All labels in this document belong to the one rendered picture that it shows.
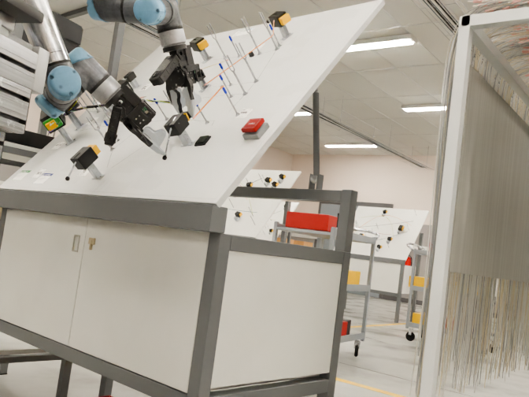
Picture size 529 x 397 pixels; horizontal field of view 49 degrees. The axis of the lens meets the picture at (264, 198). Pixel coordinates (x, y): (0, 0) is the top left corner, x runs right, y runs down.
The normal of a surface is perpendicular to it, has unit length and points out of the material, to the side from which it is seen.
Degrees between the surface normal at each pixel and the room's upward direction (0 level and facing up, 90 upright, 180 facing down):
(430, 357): 90
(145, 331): 90
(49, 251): 90
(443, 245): 90
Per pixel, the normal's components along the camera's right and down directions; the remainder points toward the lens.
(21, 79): 0.95, 0.10
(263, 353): 0.75, 0.04
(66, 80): 0.40, -0.02
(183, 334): -0.65, -0.15
